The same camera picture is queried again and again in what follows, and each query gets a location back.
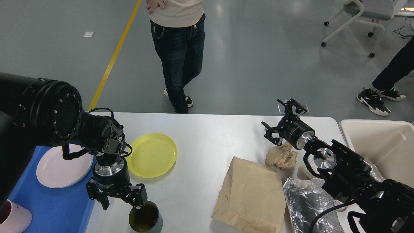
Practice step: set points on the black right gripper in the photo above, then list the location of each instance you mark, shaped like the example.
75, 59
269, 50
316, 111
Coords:
291, 127

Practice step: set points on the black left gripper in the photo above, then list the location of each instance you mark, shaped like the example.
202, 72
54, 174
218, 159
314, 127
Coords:
111, 177

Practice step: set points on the dark teal mug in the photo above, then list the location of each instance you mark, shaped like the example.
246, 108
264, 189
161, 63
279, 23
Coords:
146, 219

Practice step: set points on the yellow plastic plate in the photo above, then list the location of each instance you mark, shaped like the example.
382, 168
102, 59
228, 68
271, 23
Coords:
152, 155

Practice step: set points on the pink mug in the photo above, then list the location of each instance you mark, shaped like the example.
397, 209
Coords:
14, 218

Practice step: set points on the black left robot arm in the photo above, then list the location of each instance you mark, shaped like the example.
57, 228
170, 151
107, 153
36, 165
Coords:
46, 112

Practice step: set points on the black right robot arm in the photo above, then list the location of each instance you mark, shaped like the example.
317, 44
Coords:
387, 205

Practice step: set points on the crumpled brown paper ball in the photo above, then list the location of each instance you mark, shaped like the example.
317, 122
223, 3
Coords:
282, 157

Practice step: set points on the blue plastic tray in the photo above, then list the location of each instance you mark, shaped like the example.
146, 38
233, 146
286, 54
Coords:
54, 210

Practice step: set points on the pink plate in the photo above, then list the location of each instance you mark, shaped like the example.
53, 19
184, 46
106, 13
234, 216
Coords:
55, 172

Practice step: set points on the silver foil bag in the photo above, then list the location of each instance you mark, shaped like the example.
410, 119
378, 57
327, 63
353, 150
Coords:
305, 200

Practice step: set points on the brown paper bag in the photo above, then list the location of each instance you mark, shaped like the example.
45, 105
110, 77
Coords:
251, 198

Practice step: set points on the beige plastic bin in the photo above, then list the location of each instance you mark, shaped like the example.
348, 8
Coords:
388, 144

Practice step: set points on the person in black trousers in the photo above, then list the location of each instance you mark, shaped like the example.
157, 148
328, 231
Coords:
384, 84

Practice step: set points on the person in beige sweater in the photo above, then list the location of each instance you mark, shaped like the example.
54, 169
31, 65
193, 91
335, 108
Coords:
177, 29

